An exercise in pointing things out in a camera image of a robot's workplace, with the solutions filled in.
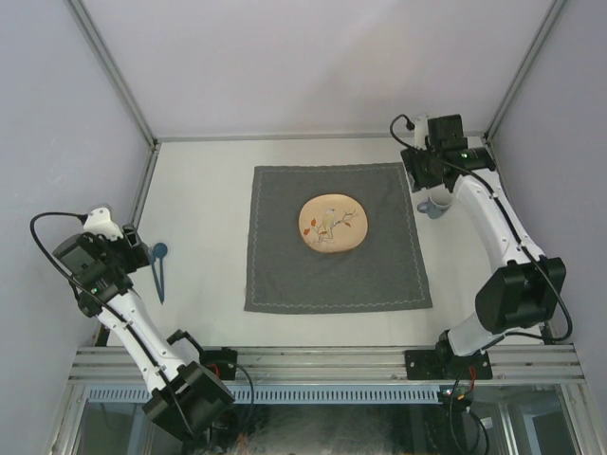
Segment aluminium front rail frame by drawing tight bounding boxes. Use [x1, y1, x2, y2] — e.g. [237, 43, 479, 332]
[68, 345, 585, 385]

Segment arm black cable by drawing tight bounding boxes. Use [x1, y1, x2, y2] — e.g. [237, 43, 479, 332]
[29, 211, 200, 437]
[389, 113, 574, 380]

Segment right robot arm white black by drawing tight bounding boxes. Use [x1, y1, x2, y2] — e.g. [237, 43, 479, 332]
[401, 115, 566, 380]

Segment grey cloth placemat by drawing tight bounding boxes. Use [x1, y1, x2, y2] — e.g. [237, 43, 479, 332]
[245, 163, 432, 315]

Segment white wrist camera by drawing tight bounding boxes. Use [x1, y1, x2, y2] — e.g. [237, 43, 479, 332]
[83, 206, 122, 241]
[414, 115, 429, 150]

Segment blue plastic spoon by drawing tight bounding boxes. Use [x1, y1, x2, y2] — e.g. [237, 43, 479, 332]
[152, 242, 168, 304]

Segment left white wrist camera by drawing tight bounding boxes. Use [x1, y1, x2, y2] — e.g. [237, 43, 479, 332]
[83, 206, 122, 241]

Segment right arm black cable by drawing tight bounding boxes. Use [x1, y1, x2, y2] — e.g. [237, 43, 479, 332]
[389, 113, 574, 380]

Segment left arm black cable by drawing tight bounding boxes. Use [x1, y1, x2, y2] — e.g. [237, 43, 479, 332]
[29, 211, 200, 437]

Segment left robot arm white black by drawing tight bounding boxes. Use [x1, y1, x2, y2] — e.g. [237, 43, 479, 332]
[52, 226, 234, 442]

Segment beige bird pattern plate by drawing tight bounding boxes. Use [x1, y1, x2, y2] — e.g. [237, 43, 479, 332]
[298, 193, 369, 254]

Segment blue slotted cable duct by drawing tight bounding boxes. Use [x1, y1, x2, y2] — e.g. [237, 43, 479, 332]
[86, 384, 441, 405]

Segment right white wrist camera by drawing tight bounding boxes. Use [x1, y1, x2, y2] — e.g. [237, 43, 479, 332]
[414, 115, 429, 150]

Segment white mug blue handle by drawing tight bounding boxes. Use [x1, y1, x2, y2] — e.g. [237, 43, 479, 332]
[416, 187, 453, 220]

